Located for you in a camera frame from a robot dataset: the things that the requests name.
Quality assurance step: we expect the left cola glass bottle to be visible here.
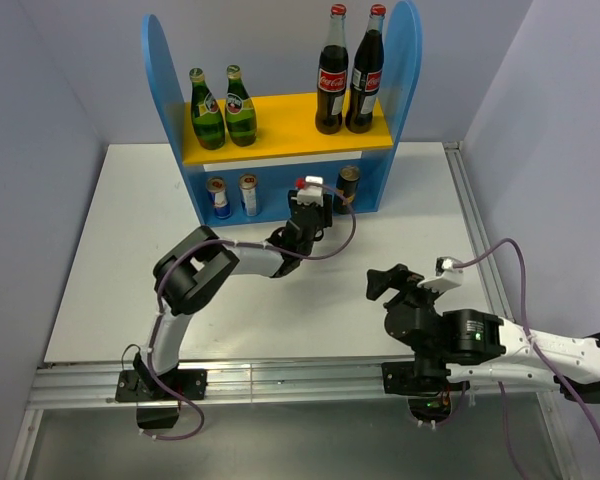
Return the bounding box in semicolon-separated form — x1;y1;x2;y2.
315;3;349;135

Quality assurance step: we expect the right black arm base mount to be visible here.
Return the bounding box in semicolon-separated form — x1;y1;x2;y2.
381;358;470;431

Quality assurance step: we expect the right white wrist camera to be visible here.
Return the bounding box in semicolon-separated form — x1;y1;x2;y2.
417;257;464;294

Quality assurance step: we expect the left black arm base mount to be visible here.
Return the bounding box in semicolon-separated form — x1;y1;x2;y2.
114;368;207;431

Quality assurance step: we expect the aluminium rail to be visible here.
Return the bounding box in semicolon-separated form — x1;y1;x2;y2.
7;359;563;479
442;142;514;320

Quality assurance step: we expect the right cola glass bottle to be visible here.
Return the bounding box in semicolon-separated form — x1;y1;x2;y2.
345;3;386;134

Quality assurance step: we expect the cola glass bottle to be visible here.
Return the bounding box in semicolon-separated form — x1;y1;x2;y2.
345;3;386;134
315;3;349;135

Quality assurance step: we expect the dark gold beverage can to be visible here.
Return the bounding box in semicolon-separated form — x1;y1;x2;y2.
336;165;360;205

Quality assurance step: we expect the silver blue can red logo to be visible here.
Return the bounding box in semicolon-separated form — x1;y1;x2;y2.
206;176;232;219

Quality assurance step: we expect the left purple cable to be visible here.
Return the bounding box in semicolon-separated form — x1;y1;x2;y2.
144;183;358;441

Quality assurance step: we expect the green glass bottle front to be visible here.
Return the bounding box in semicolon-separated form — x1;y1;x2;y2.
225;65;257;147

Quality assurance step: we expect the blue and yellow wooden shelf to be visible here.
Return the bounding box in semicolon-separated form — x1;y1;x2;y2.
141;1;423;227

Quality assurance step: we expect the right side aluminium rail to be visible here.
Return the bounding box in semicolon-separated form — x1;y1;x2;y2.
442;142;514;320

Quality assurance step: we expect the front aluminium rail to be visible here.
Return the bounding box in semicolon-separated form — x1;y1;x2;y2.
7;359;563;479

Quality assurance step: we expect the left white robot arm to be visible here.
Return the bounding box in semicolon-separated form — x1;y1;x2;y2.
133;190;333;400

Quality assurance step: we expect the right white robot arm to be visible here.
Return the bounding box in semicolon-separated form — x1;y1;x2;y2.
366;257;600;404

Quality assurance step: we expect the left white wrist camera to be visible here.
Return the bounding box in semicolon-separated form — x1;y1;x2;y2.
293;176;324;207

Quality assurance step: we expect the green glass bottle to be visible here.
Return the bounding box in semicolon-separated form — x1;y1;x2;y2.
189;68;225;150
225;65;257;147

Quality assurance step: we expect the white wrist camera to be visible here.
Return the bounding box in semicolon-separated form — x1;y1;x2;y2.
417;257;464;294
293;176;324;207

